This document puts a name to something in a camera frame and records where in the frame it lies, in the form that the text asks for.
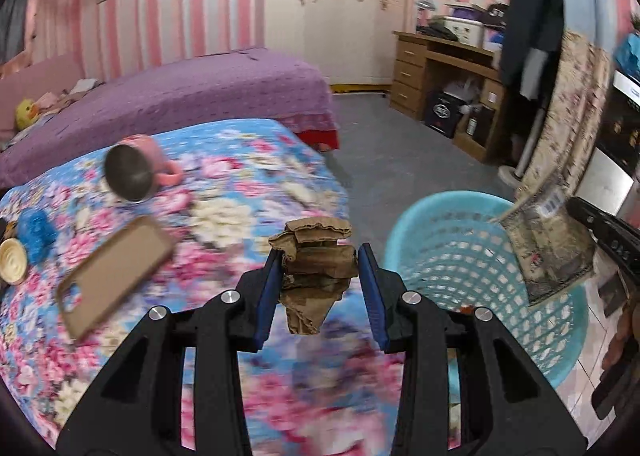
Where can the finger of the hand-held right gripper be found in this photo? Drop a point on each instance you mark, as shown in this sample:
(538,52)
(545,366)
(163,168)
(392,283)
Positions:
(600,226)

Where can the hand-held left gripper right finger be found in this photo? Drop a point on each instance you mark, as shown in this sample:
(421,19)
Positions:
(372,296)

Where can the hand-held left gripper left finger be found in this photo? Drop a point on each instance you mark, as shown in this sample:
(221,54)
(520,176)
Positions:
(265,296)

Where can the brown paper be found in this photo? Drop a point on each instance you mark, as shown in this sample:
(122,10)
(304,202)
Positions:
(315,261)

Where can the light blue plastic basket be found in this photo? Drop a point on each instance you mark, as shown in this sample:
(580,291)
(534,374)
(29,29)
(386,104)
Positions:
(450,246)

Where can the blue fluffy scrunchie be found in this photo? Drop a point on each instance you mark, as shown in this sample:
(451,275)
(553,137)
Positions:
(37,233)

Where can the round cream lid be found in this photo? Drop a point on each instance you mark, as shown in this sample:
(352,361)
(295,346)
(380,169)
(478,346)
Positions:
(12,261)

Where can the blue floral blanket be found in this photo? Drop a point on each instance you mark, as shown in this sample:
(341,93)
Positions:
(225,216)

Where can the dark glass cabinet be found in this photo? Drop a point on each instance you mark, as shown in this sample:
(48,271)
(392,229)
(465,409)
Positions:
(615,136)

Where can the white floor stand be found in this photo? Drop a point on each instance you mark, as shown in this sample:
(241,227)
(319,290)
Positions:
(512,176)

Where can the beige floral curtain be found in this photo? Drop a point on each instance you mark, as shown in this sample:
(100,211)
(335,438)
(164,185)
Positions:
(570,111)

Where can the brown phone case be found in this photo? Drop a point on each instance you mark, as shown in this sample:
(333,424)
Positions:
(115,276)

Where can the blue plastic bag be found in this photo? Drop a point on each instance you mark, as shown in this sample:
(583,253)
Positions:
(629,53)

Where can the black paper bag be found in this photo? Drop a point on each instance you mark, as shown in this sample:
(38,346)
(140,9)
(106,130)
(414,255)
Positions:
(442,113)

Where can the small white fan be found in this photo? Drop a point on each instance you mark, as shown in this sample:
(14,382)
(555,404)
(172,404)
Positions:
(462,88)

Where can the bed with purple dotted sheet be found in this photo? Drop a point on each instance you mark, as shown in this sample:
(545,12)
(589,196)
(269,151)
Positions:
(175,96)

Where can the dark hanging jacket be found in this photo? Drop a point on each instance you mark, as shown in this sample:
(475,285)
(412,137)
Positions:
(532,11)

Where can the wooden desk with drawers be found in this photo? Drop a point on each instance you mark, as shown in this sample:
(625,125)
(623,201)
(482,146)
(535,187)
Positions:
(407,71)

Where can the black cap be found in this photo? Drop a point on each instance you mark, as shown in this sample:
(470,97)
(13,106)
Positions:
(495,15)

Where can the white storage box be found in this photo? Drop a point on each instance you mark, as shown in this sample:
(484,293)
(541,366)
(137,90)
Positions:
(462,31)

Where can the purple cloth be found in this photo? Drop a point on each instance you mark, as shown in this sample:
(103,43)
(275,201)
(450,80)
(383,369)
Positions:
(465,11)

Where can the dark cloth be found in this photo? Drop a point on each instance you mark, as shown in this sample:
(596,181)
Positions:
(435,30)

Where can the white wardrobe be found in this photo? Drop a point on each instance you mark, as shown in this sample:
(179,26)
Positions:
(320,36)

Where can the white pillow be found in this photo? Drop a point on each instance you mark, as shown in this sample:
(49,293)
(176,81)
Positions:
(85,86)

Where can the desk lamp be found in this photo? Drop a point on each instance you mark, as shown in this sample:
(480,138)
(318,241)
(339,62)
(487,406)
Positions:
(426,1)

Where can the pink plush toy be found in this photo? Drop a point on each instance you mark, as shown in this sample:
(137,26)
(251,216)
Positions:
(47,100)

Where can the yellow duck plush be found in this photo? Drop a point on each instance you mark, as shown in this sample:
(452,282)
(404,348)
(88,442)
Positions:
(27,113)

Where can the pink headboard cover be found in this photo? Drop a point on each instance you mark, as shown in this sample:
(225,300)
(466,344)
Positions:
(45,78)

